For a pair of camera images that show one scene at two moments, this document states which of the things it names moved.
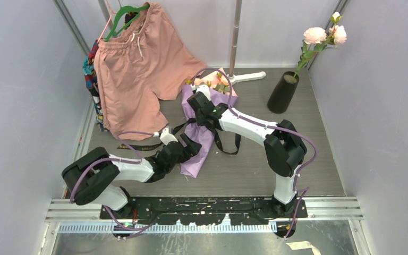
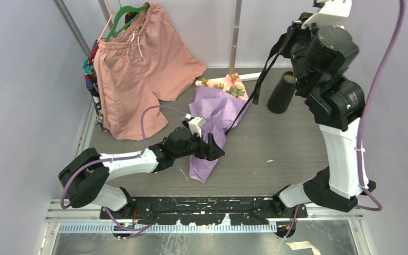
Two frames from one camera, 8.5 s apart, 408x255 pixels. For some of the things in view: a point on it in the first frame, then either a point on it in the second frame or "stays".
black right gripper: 197,102 → 293,34
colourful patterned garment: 91,77 stays
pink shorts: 146,58 stays
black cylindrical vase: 278,102 stays
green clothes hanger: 112,33 stays
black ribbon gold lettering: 149,146 → 274,52
